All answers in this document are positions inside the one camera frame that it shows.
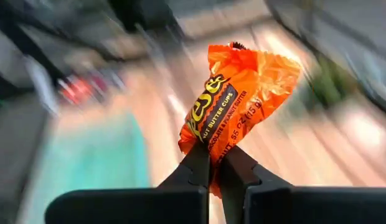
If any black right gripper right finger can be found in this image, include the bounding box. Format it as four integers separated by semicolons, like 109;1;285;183
219;144;386;224

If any small green succulent plant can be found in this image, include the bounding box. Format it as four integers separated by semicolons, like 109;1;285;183
308;58;353;110

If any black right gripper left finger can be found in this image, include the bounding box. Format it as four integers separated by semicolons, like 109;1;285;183
44;142;212;224

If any pink plastic candy bag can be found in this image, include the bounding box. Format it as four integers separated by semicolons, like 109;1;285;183
57;73;122;105

